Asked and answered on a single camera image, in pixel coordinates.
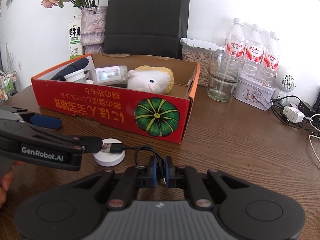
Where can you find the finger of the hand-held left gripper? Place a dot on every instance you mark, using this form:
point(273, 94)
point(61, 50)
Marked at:
point(91, 145)
point(47, 122)

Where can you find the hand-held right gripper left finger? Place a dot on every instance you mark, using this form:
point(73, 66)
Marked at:
point(155, 171)

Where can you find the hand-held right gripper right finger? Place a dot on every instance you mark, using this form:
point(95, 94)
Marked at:
point(168, 171)

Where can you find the red cardboard box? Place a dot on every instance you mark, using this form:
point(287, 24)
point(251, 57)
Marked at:
point(100, 110)

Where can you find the navy blue pouch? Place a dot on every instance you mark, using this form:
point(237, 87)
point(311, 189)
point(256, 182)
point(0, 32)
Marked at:
point(72, 67)

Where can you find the white cylindrical plastic bottle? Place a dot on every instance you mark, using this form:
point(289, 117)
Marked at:
point(110, 75)

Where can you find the yellow white plush toy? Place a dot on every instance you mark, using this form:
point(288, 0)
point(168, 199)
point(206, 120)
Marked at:
point(150, 80)

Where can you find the clear seed storage container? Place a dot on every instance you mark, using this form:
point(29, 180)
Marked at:
point(195, 57)

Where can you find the person's left hand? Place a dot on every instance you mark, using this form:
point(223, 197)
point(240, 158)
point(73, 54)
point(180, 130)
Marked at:
point(6, 182)

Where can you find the white round lid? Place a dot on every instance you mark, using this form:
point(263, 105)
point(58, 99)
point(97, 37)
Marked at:
point(110, 158)

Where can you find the pale feather decoration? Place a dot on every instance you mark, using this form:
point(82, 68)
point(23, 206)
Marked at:
point(10, 57)

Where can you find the green white milk carton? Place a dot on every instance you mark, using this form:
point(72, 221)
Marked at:
point(75, 37)

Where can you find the clear glass cup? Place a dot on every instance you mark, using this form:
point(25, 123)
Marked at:
point(220, 90)

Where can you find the purple wrapped vase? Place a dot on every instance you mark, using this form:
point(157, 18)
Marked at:
point(92, 27)

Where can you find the white printed tin box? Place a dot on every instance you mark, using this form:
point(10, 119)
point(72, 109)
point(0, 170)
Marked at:
point(252, 92)

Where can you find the white charger plug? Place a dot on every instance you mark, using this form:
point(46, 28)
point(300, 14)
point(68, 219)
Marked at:
point(293, 115)

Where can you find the black paper bag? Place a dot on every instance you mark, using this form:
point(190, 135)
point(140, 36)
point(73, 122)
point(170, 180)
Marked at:
point(145, 17)

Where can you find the red label water bottle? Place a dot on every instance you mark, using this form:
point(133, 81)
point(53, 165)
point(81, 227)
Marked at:
point(271, 57)
point(235, 42)
point(253, 50)

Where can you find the white round speaker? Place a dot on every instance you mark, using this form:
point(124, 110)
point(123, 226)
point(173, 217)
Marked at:
point(287, 81)

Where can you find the black power adapter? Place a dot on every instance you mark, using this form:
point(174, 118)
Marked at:
point(305, 108)

